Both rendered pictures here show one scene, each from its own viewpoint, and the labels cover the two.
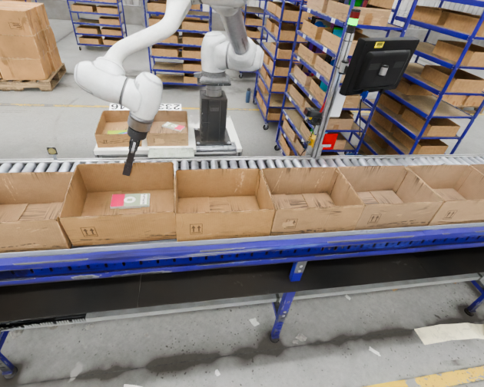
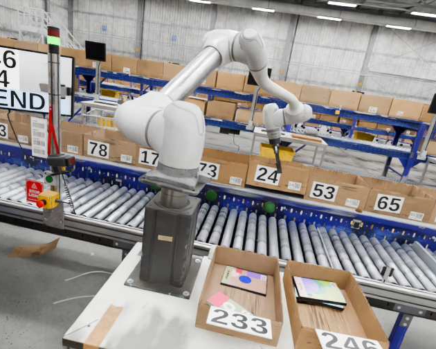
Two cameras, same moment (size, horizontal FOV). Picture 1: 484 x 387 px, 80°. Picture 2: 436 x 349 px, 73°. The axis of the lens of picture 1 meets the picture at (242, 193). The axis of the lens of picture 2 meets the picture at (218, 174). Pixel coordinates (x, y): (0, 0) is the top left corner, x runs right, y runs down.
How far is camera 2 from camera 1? 3.01 m
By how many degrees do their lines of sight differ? 121
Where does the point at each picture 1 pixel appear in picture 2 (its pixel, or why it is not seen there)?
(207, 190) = (224, 177)
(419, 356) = not seen: hidden behind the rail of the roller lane
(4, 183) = (353, 192)
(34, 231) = (313, 173)
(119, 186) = (283, 185)
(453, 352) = not seen: hidden behind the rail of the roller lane
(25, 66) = not seen: outside the picture
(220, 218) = (227, 155)
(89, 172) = (302, 174)
